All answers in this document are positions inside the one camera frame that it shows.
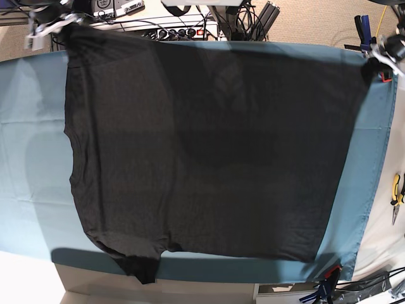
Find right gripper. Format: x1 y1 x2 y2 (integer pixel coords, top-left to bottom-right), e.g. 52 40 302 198
30 6 82 34

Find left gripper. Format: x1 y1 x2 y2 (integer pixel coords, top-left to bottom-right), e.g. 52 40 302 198
361 34 404 81

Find dark grey T-shirt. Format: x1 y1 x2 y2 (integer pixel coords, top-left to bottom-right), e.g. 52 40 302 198
63 25 371 284

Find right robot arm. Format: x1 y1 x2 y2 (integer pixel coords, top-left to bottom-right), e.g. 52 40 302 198
27 1 81 35

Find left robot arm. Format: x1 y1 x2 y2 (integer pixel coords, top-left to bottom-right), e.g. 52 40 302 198
363 1 404 78

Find orange black clamp top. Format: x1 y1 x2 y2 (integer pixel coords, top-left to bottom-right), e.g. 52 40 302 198
380 71 393 83

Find blue black clamp top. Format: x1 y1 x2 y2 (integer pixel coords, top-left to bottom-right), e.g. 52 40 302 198
354 15 377 53

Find white power strip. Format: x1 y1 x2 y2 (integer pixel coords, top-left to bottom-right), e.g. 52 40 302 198
91 14 220 40

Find blue table cloth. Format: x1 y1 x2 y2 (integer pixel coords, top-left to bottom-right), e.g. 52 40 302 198
1 51 397 283

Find orange blue clamp bottom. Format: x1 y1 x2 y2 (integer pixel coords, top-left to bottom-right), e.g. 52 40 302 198
299 264 342 304

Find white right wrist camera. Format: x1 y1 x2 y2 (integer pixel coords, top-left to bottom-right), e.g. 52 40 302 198
24 33 44 51

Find yellow cable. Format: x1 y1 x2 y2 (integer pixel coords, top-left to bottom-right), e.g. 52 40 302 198
375 3 389 38

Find yellow handled pliers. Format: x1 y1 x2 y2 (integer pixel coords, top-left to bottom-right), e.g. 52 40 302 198
390 174 404 225

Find black bag with cords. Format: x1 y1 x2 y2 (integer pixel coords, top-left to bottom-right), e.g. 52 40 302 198
332 267 404 303

